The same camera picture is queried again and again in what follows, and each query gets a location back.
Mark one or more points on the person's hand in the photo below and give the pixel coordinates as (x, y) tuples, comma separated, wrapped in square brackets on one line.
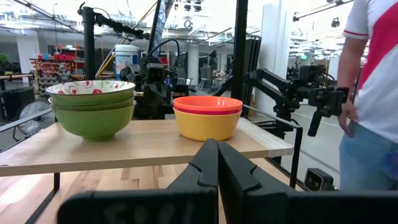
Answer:
[(346, 116)]

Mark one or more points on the red plastic mini bowl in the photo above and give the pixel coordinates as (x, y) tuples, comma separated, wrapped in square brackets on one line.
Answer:
[(206, 112)]

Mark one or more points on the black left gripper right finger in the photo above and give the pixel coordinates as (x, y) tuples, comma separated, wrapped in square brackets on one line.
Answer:
[(242, 193)]

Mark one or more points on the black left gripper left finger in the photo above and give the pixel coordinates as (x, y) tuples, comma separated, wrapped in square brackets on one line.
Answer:
[(199, 186)]

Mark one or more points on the black table-level camera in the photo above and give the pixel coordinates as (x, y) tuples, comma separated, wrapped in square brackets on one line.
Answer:
[(317, 180)]

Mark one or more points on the wooden shelf with black frame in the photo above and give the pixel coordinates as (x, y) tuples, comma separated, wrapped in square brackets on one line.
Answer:
[(140, 146)]

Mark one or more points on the yellow plastic mini bowl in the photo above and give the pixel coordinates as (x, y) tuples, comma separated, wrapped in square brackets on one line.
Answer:
[(206, 127)]

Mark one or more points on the dark diagonal strut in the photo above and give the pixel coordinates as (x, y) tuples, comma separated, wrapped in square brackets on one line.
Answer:
[(160, 21)]

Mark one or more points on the rack with red bins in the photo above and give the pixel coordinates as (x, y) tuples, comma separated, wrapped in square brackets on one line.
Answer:
[(53, 67)]

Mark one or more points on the wooden rod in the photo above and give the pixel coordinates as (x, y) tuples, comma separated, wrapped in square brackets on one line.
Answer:
[(15, 76)]

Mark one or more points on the floor fan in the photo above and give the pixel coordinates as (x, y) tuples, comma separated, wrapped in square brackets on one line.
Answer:
[(32, 118)]

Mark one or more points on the black box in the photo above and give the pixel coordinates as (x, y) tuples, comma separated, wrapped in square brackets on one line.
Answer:
[(15, 102)]

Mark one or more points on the black pole with boom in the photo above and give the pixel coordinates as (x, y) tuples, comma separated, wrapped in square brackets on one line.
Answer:
[(89, 46)]

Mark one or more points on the orange plastic mini bowl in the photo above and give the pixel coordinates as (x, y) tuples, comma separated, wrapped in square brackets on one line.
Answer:
[(206, 102)]

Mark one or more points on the white tub with blue label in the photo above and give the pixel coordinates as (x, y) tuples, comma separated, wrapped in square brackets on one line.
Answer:
[(126, 60)]

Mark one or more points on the black frame post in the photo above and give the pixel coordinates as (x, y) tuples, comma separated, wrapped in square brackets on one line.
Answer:
[(240, 46)]

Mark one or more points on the person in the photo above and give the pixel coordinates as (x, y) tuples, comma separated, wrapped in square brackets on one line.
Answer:
[(379, 93)]

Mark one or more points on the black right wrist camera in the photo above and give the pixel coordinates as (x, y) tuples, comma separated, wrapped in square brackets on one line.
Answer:
[(155, 73)]

